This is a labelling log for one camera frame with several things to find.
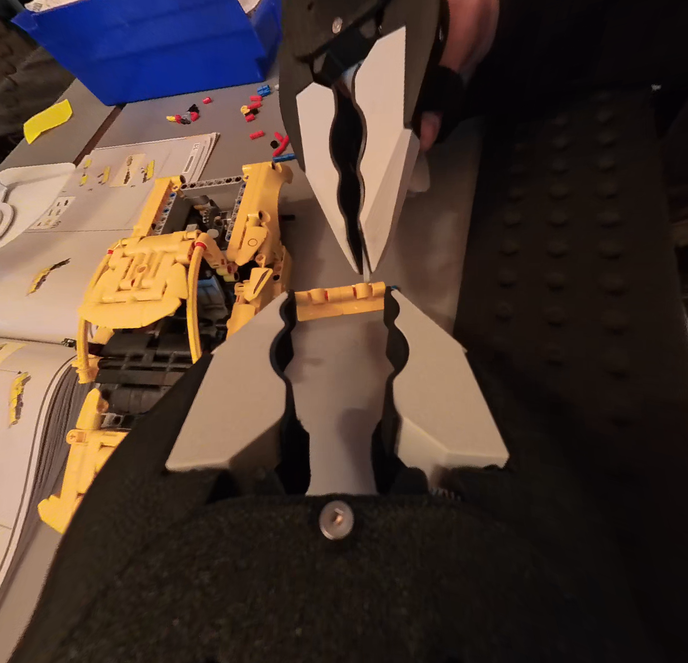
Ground yellow brick toy car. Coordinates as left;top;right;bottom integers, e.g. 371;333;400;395
38;160;295;535

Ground scattered small coloured pins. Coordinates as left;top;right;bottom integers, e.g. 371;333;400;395
166;83;296;164

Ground person's right hand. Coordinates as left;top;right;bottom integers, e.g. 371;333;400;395
421;0;501;152

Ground black dimpled mat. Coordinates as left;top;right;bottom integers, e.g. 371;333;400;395
451;83;688;663

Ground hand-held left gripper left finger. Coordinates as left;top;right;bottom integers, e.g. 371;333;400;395
164;290;312;495

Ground white folding stand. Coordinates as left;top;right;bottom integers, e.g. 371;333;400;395
0;162;76;247

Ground blue storage bin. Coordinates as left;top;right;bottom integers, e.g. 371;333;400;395
11;0;291;106

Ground grey desk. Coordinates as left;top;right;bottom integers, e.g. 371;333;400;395
0;77;484;663

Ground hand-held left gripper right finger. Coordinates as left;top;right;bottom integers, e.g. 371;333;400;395
371;288;510;494

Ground brown desk divider strip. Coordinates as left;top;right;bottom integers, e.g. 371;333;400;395
70;104;125;165

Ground yellow sticky note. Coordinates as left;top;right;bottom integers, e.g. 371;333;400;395
23;99;73;144

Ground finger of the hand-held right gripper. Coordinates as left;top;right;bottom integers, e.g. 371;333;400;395
351;25;421;275
295;80;363;275

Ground yellow brick piece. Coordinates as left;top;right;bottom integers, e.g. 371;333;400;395
295;282;388;322

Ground instruction booklet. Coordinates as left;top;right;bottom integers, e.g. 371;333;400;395
0;132;221;578

